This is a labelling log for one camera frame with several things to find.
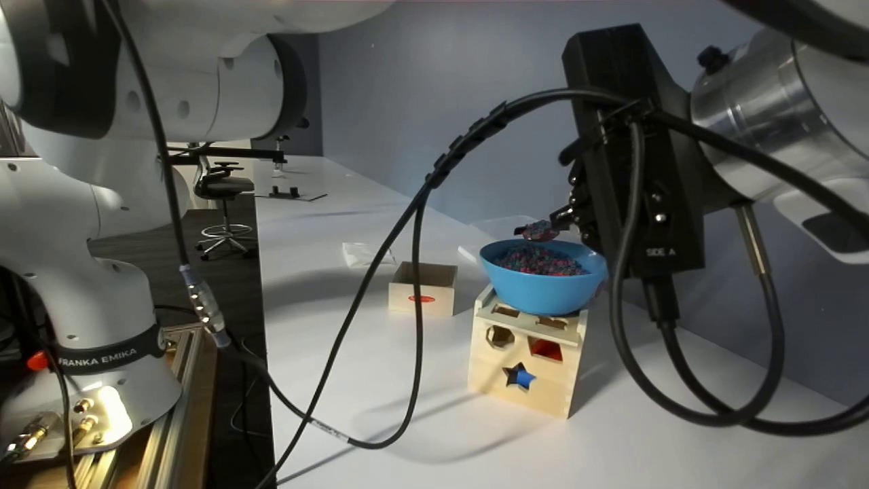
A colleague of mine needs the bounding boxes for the colourful beads in bowl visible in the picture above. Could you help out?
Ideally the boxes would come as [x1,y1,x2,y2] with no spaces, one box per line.
[496,246,582,276]

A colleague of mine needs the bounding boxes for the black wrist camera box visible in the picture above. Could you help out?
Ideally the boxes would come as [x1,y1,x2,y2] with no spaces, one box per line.
[560,21,727,279]

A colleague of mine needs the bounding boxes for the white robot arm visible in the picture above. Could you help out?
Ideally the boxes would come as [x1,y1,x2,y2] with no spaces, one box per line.
[0,0,867,453]

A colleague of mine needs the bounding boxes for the metal spoon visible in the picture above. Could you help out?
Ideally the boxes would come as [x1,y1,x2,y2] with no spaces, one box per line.
[514,220,567,241]

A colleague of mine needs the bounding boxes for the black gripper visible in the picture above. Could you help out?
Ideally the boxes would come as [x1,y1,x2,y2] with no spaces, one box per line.
[549,139,586,234]

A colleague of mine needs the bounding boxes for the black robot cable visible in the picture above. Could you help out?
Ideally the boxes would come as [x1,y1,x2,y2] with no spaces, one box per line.
[97,0,869,489]

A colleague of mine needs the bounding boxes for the wooden shape sorter box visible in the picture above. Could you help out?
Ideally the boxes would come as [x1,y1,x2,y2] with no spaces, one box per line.
[467,287,586,417]

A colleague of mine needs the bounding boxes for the black office chair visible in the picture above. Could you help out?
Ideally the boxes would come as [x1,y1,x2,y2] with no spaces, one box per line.
[190,146,256,260]

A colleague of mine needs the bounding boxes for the blue plastic bowl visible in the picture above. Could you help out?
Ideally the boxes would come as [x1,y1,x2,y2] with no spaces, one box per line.
[480,238,608,315]

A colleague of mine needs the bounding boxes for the small wooden crate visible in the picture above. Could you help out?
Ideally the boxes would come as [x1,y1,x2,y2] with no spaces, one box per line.
[389,260,457,318]

